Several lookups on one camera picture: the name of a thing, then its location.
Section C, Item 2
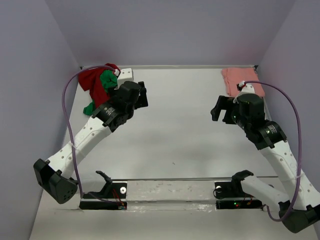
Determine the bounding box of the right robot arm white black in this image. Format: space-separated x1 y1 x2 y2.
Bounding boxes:
210 93 320 234

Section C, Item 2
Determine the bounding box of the red t shirt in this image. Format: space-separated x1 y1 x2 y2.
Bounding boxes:
78 63 120 108

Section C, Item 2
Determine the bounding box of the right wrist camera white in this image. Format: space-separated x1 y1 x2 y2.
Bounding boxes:
233 81 255 104

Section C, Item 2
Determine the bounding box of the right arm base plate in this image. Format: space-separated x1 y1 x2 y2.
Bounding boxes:
212 181 264 210

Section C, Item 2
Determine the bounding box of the pink folded t shirt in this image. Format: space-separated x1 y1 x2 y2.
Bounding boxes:
221 67 259 97

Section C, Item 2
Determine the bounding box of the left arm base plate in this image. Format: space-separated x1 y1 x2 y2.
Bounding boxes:
79 170 128 211

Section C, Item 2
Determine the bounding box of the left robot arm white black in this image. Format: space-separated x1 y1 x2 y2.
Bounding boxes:
33 81 148 204

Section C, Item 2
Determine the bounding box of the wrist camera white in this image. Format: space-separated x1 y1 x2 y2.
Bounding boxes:
233 81 255 104
117 68 134 88

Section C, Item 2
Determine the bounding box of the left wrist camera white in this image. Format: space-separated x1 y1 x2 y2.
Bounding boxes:
117 68 134 88

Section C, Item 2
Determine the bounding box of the green t shirt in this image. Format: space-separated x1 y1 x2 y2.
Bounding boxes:
78 68 118 116

